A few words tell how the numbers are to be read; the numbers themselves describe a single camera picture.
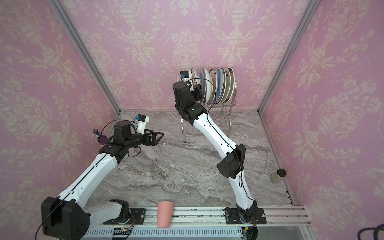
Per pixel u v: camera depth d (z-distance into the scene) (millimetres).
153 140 699
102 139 874
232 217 730
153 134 697
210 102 811
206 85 740
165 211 714
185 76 635
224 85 744
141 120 685
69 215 384
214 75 817
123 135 601
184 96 577
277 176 796
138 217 741
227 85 760
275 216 760
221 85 777
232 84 760
